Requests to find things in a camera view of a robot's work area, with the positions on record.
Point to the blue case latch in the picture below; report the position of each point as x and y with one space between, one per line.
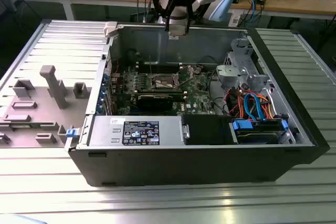
72 133

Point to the thin metal locking lever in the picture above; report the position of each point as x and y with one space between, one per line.
150 66
187 79

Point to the silver CPU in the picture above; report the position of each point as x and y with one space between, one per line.
178 31

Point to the CPU socket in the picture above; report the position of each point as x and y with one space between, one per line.
162 81

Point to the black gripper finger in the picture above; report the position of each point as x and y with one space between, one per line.
160 1
193 6

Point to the black PC case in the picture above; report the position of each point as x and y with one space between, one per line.
183 166

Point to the white labelled box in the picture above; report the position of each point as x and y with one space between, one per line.
235 19

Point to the grey hard disk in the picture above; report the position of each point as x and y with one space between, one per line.
254 137

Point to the black plastic shroud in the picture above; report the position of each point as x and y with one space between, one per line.
204 129

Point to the silver power supply unit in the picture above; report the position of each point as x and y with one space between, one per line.
105 129

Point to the black graphics card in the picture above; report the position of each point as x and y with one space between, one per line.
155 102

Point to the beige case latch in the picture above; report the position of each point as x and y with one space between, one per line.
110 28

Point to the black RAM slot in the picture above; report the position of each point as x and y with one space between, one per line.
160 90
160 95
160 70

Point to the small black device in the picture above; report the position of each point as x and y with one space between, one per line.
261 0

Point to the blue disk carrier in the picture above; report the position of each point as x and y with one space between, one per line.
241 125

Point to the blue expansion slot clip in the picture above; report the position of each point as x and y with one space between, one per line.
106 78
103 94
100 108

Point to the silver metal drive cage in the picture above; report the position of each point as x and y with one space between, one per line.
231 73

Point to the green motherboard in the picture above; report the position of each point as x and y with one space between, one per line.
194 95

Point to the grey parts rack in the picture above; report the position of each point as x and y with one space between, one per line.
44 108

